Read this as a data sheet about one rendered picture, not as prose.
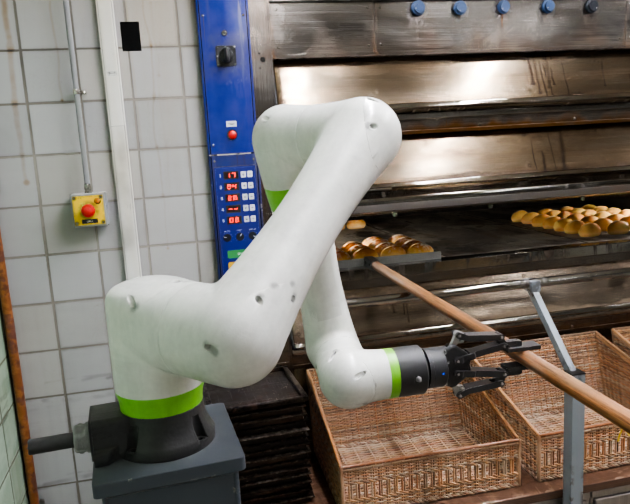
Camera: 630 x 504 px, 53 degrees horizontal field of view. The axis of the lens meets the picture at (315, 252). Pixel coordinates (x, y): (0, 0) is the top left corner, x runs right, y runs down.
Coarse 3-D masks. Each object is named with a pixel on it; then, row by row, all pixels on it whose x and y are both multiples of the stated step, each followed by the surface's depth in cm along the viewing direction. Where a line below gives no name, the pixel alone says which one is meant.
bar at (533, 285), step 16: (592, 272) 199; (608, 272) 200; (624, 272) 201; (448, 288) 189; (464, 288) 190; (480, 288) 191; (496, 288) 192; (512, 288) 193; (528, 288) 194; (352, 304) 182; (368, 304) 184; (384, 304) 185; (544, 304) 192; (544, 320) 189; (560, 352) 183; (576, 368) 180; (576, 400) 178; (576, 416) 178; (576, 432) 179; (576, 448) 180; (576, 464) 181; (576, 480) 182; (576, 496) 183
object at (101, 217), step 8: (96, 192) 193; (104, 192) 193; (72, 200) 190; (80, 200) 190; (88, 200) 191; (104, 200) 192; (72, 208) 191; (80, 208) 191; (96, 208) 192; (104, 208) 193; (72, 216) 191; (80, 216) 191; (96, 216) 192; (104, 216) 193; (80, 224) 192; (88, 224) 192; (96, 224) 193; (104, 224) 193
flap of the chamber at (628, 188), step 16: (528, 192) 215; (544, 192) 216; (560, 192) 217; (576, 192) 218; (592, 192) 220; (608, 192) 221; (624, 192) 229; (368, 208) 203; (384, 208) 204; (400, 208) 205; (416, 208) 206; (432, 208) 213; (448, 208) 227
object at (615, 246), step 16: (624, 240) 246; (464, 256) 233; (480, 256) 231; (496, 256) 232; (512, 256) 233; (528, 256) 235; (544, 256) 236; (560, 256) 238; (576, 256) 239; (352, 272) 221; (368, 272) 222; (400, 272) 225; (416, 272) 226; (432, 272) 227
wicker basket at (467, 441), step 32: (320, 416) 201; (352, 416) 221; (384, 416) 223; (416, 416) 225; (480, 416) 213; (320, 448) 207; (352, 448) 217; (384, 448) 216; (416, 448) 215; (448, 448) 214; (480, 448) 185; (512, 448) 187; (352, 480) 179; (384, 480) 195; (416, 480) 183; (448, 480) 185; (480, 480) 187; (512, 480) 189
